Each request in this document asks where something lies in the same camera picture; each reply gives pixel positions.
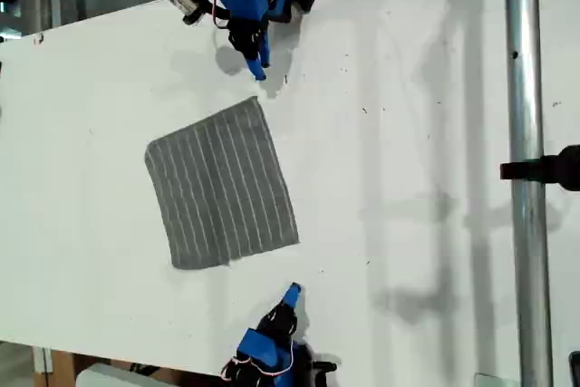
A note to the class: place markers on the grey striped towel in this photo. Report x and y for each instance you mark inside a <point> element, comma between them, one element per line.
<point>222,183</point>

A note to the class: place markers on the wooden table leg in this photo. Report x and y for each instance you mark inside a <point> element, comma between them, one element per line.
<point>59,369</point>

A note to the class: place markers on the black clamp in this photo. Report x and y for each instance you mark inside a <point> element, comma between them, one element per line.
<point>544,168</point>

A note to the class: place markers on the dark device at edge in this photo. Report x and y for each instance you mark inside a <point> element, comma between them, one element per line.
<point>574,369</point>

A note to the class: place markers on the camera black stalk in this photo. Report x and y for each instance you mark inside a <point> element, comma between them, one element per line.
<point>205,5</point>

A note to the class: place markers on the steel post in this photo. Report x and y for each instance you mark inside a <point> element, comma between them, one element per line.
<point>525,133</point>

